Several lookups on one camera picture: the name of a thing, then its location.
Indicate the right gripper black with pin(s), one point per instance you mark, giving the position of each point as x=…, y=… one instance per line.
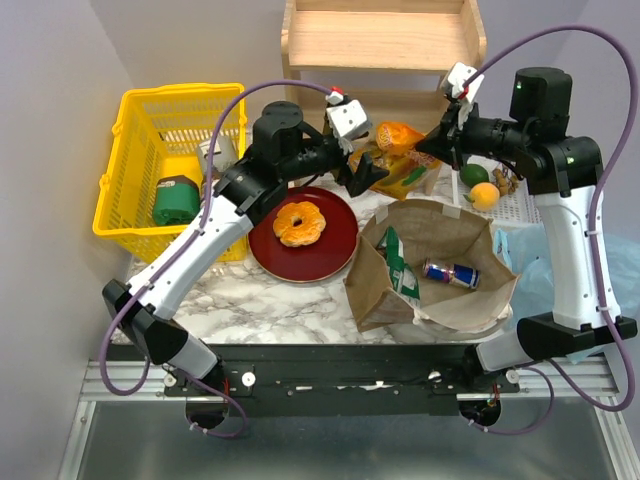
x=447, y=143

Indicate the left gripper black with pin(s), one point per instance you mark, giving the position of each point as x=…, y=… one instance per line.
x=365, y=175

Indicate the green lime fruit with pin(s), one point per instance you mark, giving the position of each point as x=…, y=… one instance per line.
x=473, y=174

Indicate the yellow snack bag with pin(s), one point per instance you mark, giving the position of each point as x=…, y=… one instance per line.
x=392, y=147

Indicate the orange fruit with leaf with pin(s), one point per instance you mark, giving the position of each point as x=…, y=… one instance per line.
x=483, y=196

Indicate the brown longan fruit bunch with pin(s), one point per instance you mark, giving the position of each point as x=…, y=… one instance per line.
x=505, y=180

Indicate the orange fluffy food item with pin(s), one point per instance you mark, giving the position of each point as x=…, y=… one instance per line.
x=299, y=224

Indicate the brown paper grocery bag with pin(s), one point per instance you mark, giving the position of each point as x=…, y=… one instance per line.
x=429, y=232

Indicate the green snack packet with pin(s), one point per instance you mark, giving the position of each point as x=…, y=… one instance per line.
x=402, y=278

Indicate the light blue plastic bag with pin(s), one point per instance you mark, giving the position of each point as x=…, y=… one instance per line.
x=529, y=254

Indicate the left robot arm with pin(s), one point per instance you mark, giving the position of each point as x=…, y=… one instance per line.
x=284, y=148

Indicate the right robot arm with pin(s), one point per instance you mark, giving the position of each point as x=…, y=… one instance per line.
x=561, y=173

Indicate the grey wrapped food package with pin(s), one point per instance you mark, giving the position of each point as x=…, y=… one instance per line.
x=224, y=155

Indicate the green wrapped food package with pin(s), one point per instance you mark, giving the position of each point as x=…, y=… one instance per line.
x=177, y=201

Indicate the red round lacquer tray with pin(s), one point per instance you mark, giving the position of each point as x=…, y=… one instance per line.
x=318, y=261

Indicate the white plastic mesh basket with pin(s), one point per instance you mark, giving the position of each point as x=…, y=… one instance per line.
x=515, y=208

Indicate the wooden shelf rack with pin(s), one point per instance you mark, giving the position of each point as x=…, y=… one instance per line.
x=391, y=55

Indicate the blue drink can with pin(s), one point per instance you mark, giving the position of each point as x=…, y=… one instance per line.
x=451, y=273

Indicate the yellow plastic shopping basket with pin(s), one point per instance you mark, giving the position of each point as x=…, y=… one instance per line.
x=156, y=133

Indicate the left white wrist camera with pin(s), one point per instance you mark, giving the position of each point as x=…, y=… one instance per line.
x=349, y=121

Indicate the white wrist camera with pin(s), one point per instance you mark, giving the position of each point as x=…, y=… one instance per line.
x=461, y=85
x=349, y=121

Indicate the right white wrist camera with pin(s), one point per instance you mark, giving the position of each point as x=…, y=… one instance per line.
x=461, y=85

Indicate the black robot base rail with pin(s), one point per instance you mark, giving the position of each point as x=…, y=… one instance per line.
x=345, y=380

